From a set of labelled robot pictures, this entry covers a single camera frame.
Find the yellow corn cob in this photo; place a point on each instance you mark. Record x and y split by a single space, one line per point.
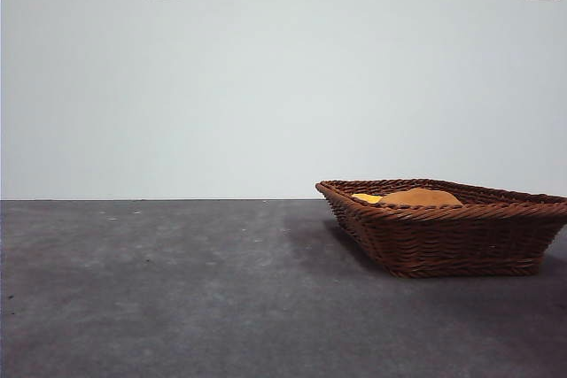
367 198

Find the brown potato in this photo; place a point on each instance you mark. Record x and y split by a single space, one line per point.
421 197

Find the brown wicker basket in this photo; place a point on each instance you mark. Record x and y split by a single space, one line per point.
443 241

